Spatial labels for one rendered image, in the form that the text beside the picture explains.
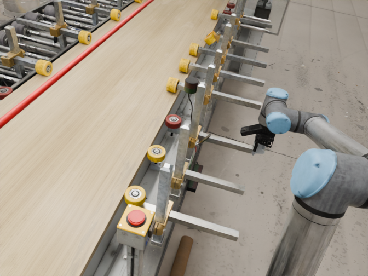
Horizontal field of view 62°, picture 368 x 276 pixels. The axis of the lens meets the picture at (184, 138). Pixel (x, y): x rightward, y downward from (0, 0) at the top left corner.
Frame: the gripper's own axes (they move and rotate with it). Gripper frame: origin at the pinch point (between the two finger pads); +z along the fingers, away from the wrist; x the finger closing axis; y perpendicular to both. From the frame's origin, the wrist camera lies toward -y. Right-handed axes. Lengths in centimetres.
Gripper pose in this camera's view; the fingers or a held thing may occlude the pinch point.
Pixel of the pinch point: (252, 152)
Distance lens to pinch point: 158.4
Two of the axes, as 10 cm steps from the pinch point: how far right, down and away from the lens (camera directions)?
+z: -1.0, 7.5, 6.5
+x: 2.7, -6.1, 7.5
